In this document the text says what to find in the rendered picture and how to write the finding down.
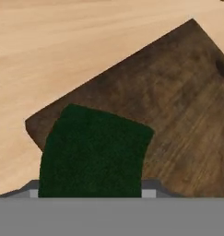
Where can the dark brown wooden cutting board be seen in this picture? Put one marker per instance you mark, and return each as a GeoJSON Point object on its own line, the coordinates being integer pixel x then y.
{"type": "Point", "coordinates": [178, 107]}

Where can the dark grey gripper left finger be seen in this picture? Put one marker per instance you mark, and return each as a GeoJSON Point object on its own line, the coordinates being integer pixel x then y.
{"type": "Point", "coordinates": [29, 189]}

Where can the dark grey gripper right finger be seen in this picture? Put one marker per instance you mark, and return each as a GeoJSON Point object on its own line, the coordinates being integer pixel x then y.
{"type": "Point", "coordinates": [153, 188]}

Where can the dark green sponge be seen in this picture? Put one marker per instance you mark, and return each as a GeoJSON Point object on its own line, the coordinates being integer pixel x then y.
{"type": "Point", "coordinates": [91, 153]}

